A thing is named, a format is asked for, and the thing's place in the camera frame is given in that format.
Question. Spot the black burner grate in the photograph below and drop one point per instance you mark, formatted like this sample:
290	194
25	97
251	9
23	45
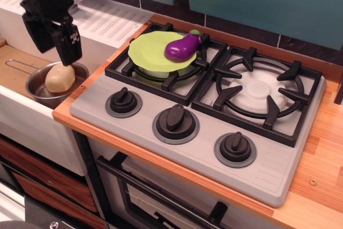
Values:
283	126
180	89

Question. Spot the right black stove knob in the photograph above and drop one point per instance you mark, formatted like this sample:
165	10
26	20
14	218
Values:
235	150

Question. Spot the middle black stove knob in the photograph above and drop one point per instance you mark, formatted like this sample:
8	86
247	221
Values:
176	125

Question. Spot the black oven door handle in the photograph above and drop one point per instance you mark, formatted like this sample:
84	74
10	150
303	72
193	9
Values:
212	221

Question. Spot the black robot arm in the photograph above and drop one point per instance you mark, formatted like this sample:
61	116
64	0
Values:
50	25

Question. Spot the right white burner cap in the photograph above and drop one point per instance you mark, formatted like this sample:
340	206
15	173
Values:
257	86

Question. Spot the purple toy eggplant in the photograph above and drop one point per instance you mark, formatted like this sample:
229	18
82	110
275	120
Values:
183	49

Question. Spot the grey toy stove top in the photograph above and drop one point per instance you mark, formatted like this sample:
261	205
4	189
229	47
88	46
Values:
267	179

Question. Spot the wooden drawer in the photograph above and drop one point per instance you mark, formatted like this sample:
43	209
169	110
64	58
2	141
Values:
36	167
72	212

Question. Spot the left black stove knob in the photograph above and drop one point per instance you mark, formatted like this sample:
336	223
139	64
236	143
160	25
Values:
123	104

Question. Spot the left black burner grate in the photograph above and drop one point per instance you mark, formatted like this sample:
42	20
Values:
180	89

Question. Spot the lime green plate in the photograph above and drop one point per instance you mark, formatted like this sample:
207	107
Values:
147	52

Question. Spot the right black burner grate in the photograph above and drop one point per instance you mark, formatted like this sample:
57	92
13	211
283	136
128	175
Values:
283	126

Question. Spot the beige toy potato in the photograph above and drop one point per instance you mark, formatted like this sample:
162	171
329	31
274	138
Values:
60	78

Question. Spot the small steel pot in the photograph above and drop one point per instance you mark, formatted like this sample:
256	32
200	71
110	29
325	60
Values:
35	85

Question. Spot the white toy sink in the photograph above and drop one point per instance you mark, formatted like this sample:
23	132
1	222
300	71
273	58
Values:
103	25

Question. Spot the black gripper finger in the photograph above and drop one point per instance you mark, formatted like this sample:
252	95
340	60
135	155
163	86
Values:
67	42
40	30

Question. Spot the lower wooden drawer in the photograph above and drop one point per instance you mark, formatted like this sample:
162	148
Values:
72	212

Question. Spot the upper wooden drawer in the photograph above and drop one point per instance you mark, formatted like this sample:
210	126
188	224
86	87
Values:
36	167

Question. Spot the toy oven door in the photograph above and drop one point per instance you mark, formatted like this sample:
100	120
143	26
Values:
150	198

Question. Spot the black stove knob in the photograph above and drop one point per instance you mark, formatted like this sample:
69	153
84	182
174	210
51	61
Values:
123	104
176	125
235	150

